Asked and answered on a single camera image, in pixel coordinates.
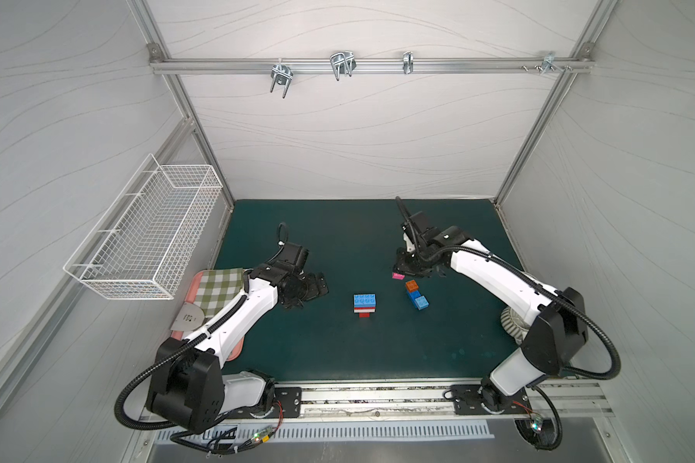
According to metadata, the ribbed grey cup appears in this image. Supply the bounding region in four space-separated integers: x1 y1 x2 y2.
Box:
500 307 530 346

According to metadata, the light blue 2x4 lego brick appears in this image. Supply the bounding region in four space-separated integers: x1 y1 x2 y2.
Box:
353 294 376 309

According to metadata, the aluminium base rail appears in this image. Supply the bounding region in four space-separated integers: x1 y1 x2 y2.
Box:
138 378 615 426

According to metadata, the aluminium crossbar rail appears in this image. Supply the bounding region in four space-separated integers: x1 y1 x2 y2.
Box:
150 55 596 75

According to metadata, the white slotted cable duct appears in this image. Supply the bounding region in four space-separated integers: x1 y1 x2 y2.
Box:
153 419 496 446

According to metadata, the orange 2x2 lego brick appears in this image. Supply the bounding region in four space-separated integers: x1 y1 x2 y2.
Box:
405 280 419 292

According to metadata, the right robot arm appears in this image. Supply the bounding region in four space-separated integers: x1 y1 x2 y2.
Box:
395 204 587 414

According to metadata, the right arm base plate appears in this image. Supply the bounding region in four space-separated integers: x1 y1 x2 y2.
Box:
442 384 531 416

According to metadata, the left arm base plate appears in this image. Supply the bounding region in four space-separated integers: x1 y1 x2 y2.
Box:
227 384 303 420

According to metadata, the metal ring clamp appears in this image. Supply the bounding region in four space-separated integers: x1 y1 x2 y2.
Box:
403 51 414 75

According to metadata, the white wire basket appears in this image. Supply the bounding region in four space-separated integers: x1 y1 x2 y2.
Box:
63 154 222 301

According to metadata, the light blue small lego brick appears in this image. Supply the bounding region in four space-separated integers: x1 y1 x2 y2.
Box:
413 296 429 311

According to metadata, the pink tray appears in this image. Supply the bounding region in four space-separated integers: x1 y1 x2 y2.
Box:
162 268 276 368

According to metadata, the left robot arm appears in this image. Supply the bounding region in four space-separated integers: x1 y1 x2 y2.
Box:
146 242 328 433

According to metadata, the metal hook clamp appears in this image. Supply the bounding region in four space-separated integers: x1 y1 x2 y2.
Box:
329 50 356 81
270 63 293 98

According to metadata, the metal spatula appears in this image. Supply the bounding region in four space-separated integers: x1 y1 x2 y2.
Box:
170 302 206 332

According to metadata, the green checkered cloth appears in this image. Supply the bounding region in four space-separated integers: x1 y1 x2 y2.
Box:
185 268 244 319

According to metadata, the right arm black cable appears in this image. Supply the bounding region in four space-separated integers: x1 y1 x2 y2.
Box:
395 195 623 451

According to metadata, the metal clamp right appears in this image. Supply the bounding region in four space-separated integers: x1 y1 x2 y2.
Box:
520 52 575 75

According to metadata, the green table mat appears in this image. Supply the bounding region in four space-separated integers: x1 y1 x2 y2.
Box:
215 200 515 381

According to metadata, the metal hook clamp middle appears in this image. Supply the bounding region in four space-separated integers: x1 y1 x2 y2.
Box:
329 50 356 81

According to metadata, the metal hook clamp left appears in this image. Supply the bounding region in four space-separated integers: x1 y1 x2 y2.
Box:
270 63 293 98

